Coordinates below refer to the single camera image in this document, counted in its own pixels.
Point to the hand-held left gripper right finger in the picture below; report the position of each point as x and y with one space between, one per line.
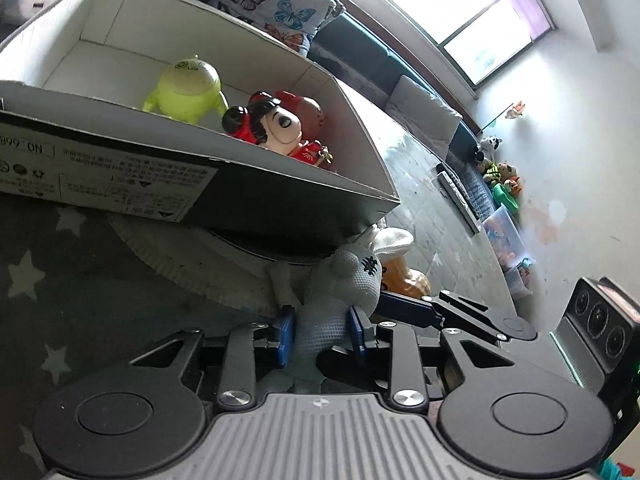
356 334

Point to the heap of colourful plush toys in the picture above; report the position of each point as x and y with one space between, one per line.
505 185

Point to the paper pinwheel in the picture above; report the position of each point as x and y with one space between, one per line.
515 110

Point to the black and white cow plush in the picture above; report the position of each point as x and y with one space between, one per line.
490 148

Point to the grey marble desktop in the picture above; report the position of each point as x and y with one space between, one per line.
425 220

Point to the white cushion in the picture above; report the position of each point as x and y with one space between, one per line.
425 110

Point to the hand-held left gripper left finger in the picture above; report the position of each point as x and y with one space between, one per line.
286 335

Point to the clear plastic storage bin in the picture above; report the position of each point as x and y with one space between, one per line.
507 245

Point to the orange toy figure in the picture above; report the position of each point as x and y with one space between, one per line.
409 280

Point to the green monster toy figure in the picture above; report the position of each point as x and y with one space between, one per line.
190 91

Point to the grey knitted plush toy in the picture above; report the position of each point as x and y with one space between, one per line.
345 285

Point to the white paper plate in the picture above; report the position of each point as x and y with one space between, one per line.
200 276

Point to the black and white cardboard box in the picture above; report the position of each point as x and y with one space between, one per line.
100 60

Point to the dog figurine in red outfit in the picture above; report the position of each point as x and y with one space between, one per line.
280 126

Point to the butterfly-print pillow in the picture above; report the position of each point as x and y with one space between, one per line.
280 5

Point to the purple curtain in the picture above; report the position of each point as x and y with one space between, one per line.
531 6

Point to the grey star-print cloth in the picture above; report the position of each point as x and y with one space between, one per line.
75 285

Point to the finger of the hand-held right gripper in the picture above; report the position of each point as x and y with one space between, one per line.
405 310

